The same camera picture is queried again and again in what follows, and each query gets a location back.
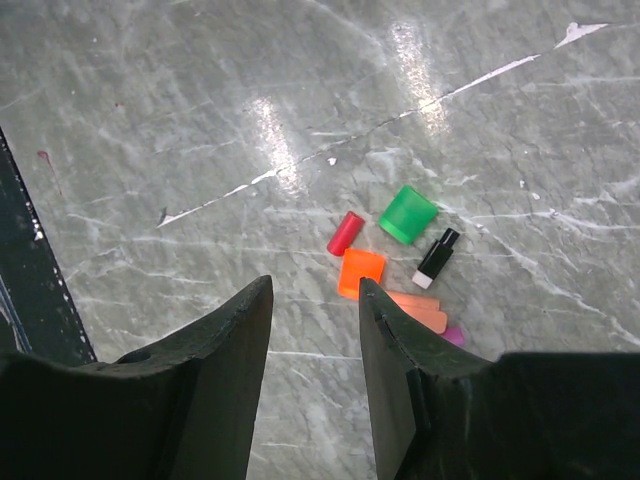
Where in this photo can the red pen cap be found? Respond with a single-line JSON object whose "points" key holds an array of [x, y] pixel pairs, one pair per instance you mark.
{"points": [[345, 234]]}

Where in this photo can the black marker cap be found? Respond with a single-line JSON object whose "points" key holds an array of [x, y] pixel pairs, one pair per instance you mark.
{"points": [[435, 259]]}

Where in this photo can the orange highlighter cap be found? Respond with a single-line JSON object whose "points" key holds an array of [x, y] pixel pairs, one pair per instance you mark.
{"points": [[358, 264]]}

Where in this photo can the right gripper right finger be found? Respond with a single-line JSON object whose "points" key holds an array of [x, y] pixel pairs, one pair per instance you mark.
{"points": [[440, 412]]}

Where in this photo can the pink pen cap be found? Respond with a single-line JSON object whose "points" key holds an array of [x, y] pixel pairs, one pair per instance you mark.
{"points": [[454, 335]]}

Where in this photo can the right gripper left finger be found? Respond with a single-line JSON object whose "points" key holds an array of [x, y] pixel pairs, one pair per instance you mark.
{"points": [[183, 407]]}

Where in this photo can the black base bar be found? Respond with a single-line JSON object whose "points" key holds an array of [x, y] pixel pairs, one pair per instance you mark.
{"points": [[35, 300]]}

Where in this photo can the green highlighter cap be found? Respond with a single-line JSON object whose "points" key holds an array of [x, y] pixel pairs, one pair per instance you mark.
{"points": [[407, 215]]}

